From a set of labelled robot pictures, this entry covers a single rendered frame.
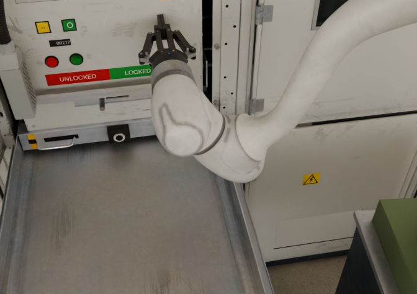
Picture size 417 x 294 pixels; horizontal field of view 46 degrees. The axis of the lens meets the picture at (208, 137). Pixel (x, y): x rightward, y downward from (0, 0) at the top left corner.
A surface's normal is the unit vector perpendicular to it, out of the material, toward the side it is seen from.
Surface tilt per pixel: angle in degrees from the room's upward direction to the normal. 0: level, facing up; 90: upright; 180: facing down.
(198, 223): 0
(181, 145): 90
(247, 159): 98
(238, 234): 0
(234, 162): 93
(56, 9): 90
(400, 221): 1
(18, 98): 90
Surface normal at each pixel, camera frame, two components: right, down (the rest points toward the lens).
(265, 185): 0.17, 0.66
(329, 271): 0.00, -0.74
